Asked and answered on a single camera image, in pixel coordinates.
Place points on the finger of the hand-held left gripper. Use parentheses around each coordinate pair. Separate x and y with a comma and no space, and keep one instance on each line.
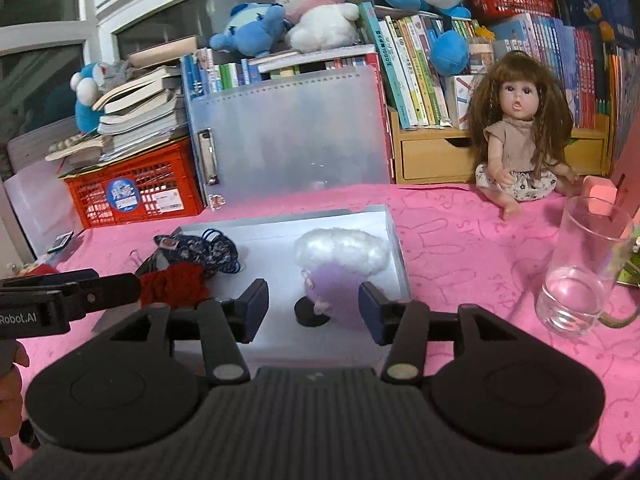
(110,292)

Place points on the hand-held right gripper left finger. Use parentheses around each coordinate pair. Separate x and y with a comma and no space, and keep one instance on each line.
(257,310)

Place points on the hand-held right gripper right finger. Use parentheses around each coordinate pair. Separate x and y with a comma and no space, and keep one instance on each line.
(371,312)

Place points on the black round puck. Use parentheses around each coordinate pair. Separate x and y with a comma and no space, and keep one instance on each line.
(307,316)

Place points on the purple white plush toy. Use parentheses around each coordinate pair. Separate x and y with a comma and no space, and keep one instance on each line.
(340,255)

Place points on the red crochet scrunchie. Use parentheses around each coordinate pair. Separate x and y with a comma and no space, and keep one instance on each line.
(175,285)

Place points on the silver cardboard box tray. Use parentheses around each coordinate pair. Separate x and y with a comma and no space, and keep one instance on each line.
(270,245)

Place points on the person's left hand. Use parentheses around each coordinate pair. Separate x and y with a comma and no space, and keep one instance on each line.
(12,395)

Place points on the red envelope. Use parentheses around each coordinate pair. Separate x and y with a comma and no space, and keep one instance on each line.
(45,269)

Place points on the black binder clip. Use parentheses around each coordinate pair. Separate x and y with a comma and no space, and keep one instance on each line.
(152,262)

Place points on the small dark card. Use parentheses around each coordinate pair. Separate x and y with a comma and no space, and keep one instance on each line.
(62,242)

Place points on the red plastic crate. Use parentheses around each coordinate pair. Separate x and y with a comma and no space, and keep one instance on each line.
(121,194)

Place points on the cartoon sticker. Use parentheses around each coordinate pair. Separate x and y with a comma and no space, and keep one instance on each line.
(216,202)

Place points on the white plastic folder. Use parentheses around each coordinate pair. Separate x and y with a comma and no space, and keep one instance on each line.
(30,195)

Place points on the wooden desk organizer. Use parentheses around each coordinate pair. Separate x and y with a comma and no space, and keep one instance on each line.
(430,160)

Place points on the stack of worn books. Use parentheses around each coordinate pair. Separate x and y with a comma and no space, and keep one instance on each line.
(140,120)

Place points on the blue white cat plush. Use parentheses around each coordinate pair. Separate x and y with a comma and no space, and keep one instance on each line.
(85,115)

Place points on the translucent clipboard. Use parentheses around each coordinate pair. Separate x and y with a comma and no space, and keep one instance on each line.
(300,135)

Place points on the blue folder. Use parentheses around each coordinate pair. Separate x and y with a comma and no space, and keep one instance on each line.
(187,110)

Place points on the clear glass mug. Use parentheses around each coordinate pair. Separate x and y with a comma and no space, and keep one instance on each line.
(570,300)

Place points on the brown haired baby doll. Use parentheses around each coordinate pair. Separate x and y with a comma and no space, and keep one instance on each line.
(515,145)

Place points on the white printed small box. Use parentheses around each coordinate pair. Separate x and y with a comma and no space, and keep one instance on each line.
(457,105)

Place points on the row of green books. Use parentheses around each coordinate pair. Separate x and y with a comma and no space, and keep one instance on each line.
(410,80)

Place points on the row of small books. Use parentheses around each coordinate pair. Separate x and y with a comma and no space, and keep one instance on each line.
(240,70)

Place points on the small pink block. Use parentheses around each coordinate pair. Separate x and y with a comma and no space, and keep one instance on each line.
(600,195)

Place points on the colourful picture card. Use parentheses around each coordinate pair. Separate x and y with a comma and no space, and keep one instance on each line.
(632,260)

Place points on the blue dog plush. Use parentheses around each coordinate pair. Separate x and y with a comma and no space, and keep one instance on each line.
(255,30)

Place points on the pink white rabbit plush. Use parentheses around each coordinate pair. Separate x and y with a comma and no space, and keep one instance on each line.
(315,25)

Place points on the pink stand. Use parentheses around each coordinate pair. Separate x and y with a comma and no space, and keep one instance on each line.
(630,170)

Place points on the blue printed carton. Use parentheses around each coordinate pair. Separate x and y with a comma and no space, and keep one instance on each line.
(600,0)

